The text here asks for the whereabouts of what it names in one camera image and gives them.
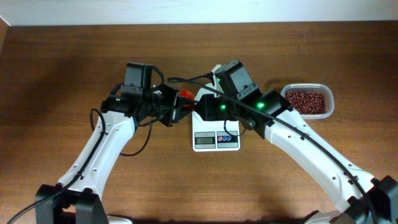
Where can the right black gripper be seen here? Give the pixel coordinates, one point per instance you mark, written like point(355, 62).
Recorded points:
point(203, 107)

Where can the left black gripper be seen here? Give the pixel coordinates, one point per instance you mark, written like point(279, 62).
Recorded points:
point(170, 104)

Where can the orange measuring scoop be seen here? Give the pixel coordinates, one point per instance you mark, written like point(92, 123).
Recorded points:
point(188, 100)

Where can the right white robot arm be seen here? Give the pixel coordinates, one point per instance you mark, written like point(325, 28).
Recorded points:
point(356, 194)

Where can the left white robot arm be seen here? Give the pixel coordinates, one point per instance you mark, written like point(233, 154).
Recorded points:
point(76, 198)

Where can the white digital kitchen scale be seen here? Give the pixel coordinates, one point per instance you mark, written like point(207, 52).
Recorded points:
point(209, 136)

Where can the red beans in container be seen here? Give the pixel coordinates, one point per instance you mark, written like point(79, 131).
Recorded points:
point(307, 102)

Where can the clear plastic bean container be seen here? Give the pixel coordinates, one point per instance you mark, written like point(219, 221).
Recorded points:
point(319, 88)

